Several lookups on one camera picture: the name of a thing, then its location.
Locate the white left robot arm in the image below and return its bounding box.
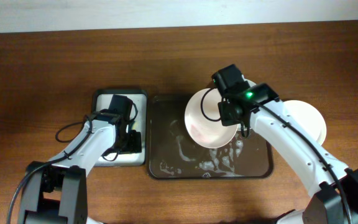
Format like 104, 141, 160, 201
14, 91, 147, 223

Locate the brown plastic tray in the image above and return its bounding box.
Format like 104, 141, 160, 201
146, 95, 273, 180

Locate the pinkish white plate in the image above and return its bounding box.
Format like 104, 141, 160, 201
184, 88, 238, 149

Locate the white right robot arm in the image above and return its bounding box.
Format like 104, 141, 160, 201
211, 65, 358, 224

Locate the white front plate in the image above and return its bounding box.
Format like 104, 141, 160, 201
284, 100, 327, 145

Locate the white soapy water tray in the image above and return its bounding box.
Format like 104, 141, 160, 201
91, 89, 148, 167

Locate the pale green plate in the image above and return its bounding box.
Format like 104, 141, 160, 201
246, 79, 256, 87

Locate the yellow green sponge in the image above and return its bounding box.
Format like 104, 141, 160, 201
126, 120, 139, 133

